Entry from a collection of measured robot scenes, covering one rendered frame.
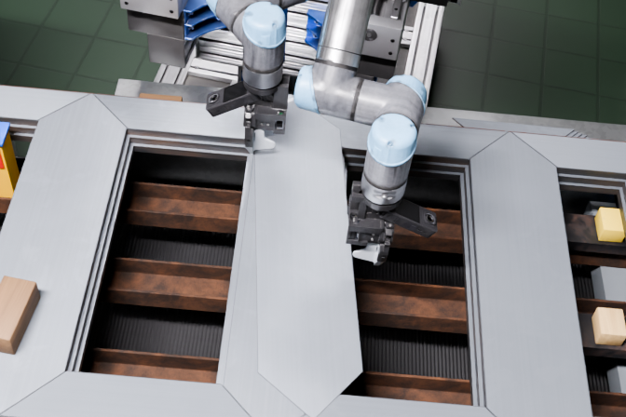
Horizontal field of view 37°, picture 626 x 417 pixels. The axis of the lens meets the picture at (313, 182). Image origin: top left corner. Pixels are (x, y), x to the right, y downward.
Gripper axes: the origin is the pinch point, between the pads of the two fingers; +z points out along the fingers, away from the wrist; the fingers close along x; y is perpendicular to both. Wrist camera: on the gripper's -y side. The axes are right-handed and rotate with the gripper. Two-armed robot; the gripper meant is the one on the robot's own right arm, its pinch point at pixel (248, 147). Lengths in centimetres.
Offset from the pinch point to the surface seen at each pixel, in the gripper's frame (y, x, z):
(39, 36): -85, 123, 88
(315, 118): 13.0, 10.5, 0.6
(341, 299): 20.4, -34.0, 0.6
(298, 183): 10.7, -7.8, 0.7
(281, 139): 6.5, 3.8, 0.6
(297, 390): 14, -53, 1
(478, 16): 74, 157, 88
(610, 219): 75, -5, 6
